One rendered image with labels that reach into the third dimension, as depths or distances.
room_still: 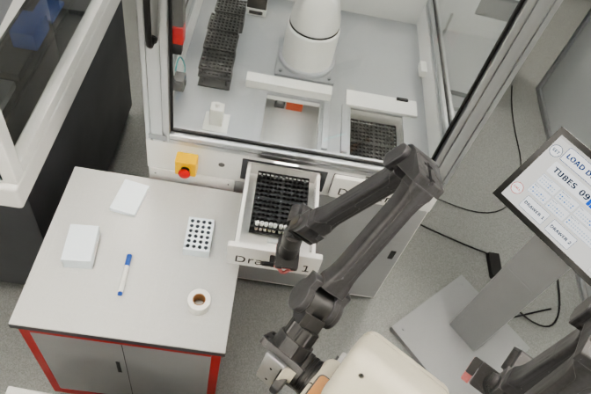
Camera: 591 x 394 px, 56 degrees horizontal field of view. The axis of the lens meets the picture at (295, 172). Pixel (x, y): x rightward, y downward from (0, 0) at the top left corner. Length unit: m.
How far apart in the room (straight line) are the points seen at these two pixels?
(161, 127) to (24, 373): 1.22
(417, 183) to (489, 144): 2.49
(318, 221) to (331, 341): 1.26
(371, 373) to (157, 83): 1.03
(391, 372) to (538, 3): 0.92
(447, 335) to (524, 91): 2.02
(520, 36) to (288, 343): 0.94
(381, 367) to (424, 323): 1.66
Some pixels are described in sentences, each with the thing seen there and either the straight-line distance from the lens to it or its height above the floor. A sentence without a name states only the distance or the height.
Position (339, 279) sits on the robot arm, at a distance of 1.22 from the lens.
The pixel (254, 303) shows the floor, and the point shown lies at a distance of 2.62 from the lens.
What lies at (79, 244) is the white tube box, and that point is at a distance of 1.84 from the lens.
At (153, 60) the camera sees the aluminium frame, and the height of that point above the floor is 1.29.
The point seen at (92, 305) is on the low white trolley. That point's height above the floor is 0.76.
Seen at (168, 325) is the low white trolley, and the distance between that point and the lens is 1.74.
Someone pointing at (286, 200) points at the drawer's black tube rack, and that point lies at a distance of 1.82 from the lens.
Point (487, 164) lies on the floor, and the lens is 3.53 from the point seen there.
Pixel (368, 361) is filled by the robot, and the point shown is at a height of 1.39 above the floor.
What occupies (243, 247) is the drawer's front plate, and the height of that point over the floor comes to 0.93.
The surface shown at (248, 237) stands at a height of 0.84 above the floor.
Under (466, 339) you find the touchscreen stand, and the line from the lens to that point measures 2.76.
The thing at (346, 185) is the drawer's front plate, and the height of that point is 0.90.
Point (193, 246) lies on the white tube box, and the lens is 1.83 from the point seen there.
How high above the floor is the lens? 2.37
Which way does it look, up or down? 51 degrees down
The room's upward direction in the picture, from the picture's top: 15 degrees clockwise
